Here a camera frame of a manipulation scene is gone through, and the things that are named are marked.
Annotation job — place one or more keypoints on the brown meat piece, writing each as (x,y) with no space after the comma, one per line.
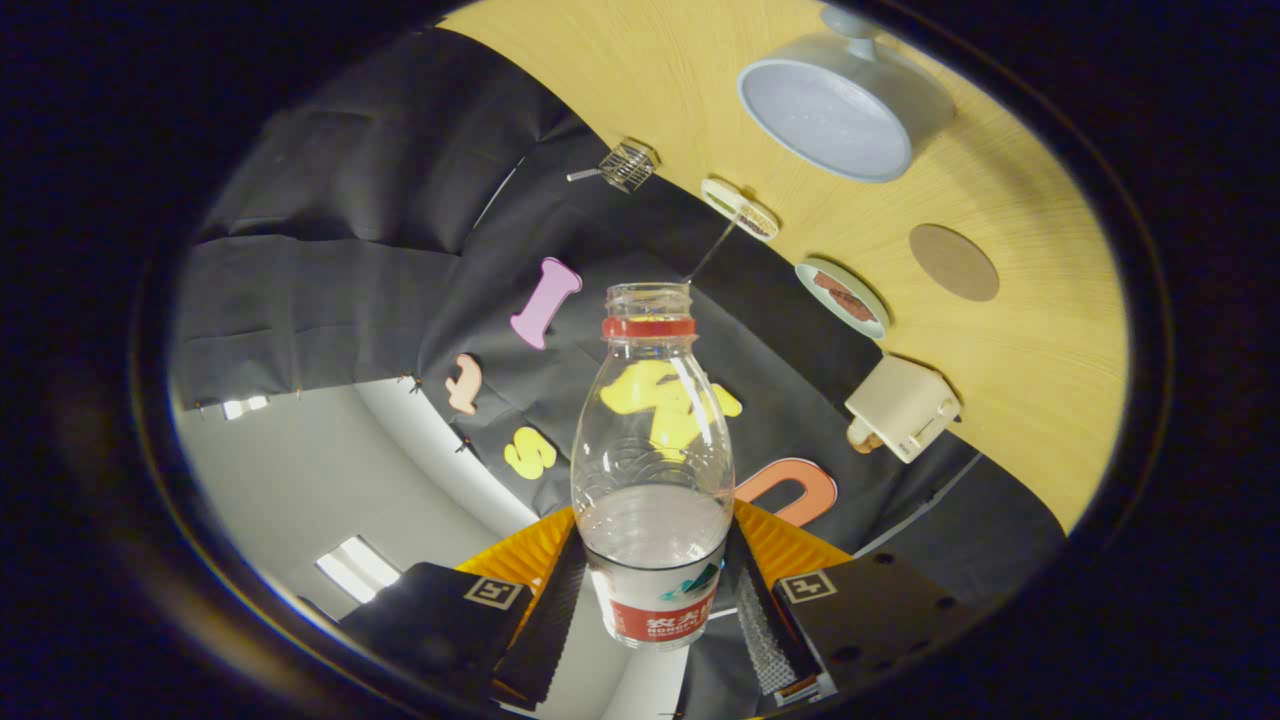
(830,284)
(858,306)

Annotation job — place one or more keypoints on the pale green plate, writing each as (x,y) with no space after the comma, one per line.
(815,300)

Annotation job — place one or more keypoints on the round brown coaster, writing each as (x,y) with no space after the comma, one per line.
(954,262)

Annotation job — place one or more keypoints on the white divided snack tray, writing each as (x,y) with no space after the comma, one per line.
(740,210)

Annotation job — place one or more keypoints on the cream toaster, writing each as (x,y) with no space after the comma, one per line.
(905,405)

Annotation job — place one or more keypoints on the clear plastic juice bottle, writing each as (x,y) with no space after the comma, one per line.
(650,560)

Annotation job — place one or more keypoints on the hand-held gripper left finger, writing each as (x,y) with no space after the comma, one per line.
(545,630)

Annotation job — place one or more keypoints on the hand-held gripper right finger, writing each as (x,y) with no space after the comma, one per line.
(762,625)

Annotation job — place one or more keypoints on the long ceiling light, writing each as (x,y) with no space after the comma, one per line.
(357,568)

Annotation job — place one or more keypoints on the small ceiling light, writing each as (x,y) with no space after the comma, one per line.
(245,407)

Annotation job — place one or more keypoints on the toast slice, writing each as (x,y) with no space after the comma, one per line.
(862,438)

